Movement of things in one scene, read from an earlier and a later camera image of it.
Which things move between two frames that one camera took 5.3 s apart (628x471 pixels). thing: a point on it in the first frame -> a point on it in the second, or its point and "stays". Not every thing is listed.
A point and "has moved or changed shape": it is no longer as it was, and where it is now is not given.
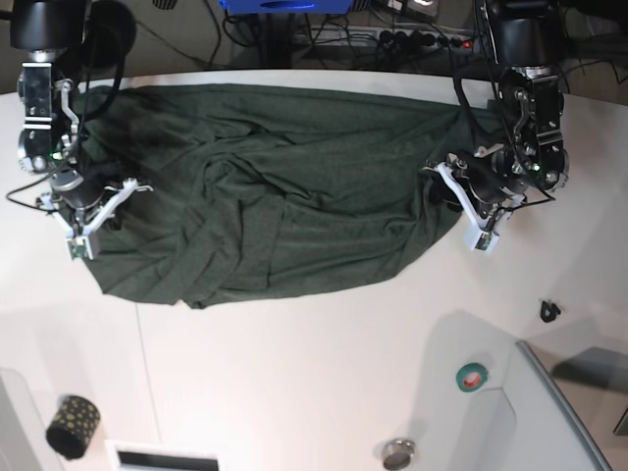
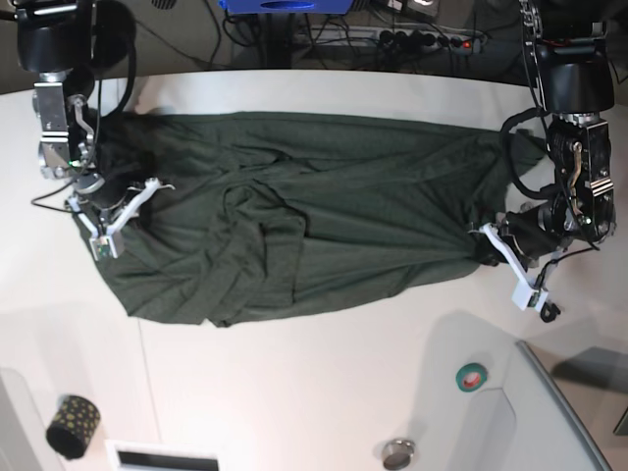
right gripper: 490,177 -> 537,232
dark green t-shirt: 249,190 has moved or changed shape
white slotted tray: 133,456 stays
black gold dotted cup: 73,427 stays
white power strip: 391,38 stays
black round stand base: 110,33 stays
